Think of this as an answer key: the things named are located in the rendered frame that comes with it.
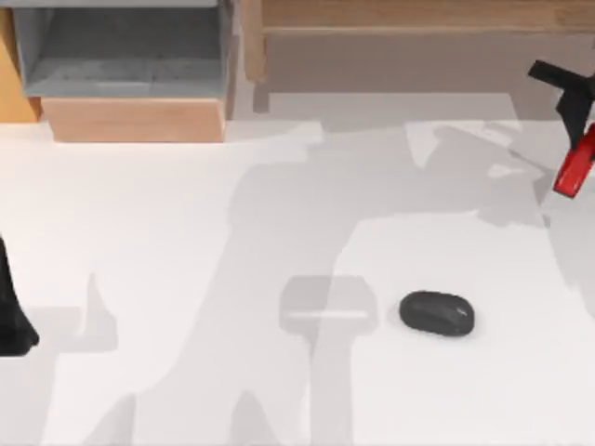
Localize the wooden open shelf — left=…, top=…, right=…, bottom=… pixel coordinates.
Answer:
left=238, top=0, right=595, bottom=115

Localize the black computer mouse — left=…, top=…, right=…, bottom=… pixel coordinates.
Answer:
left=398, top=290, right=477, bottom=339

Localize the pale wooden drawer front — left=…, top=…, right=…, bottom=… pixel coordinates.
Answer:
left=40, top=96, right=225, bottom=144

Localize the wooden cupboard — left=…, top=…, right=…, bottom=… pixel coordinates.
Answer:
left=0, top=0, right=44, bottom=125

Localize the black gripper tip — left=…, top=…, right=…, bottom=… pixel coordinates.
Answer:
left=0, top=236, right=41, bottom=360

